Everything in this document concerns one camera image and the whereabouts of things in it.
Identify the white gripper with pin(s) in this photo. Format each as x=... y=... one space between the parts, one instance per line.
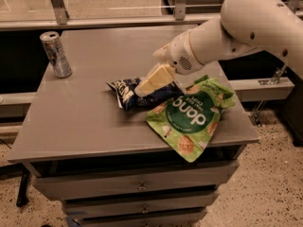
x=177 y=55

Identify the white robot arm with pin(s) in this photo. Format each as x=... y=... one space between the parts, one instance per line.
x=243 y=28

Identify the green rice chip bag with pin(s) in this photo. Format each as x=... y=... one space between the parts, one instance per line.
x=188 y=122

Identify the grey drawer cabinet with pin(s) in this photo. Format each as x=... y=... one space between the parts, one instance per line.
x=85 y=152

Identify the silver drink can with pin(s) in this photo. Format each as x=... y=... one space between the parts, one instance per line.
x=52 y=44

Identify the top drawer knob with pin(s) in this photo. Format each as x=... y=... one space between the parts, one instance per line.
x=142 y=187

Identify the drawer knob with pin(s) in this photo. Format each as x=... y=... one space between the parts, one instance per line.
x=142 y=187
x=144 y=210

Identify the middle drawer knob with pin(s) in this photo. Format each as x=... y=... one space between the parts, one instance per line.
x=144 y=210

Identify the black stand leg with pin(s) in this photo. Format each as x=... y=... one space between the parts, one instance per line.
x=22 y=199

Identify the metal railing frame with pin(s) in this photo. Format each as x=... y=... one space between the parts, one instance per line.
x=17 y=15

